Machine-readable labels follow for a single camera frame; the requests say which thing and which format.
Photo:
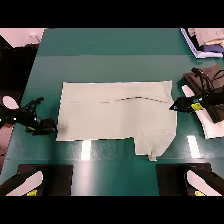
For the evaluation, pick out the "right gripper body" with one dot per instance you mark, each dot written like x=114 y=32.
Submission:
x=181 y=104

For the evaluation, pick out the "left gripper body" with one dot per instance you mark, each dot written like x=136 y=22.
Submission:
x=46 y=126

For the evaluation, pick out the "white T-shirt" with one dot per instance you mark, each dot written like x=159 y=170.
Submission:
x=116 y=113

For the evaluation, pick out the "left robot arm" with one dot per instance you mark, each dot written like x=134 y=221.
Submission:
x=20 y=115

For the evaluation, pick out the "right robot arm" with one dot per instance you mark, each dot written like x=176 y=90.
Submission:
x=208 y=100

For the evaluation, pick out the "dark brown garment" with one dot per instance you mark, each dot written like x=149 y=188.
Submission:
x=195 y=80

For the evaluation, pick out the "white garment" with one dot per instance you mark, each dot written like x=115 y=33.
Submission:
x=211 y=128

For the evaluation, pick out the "heap of clothes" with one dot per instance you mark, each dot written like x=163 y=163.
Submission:
x=206 y=41

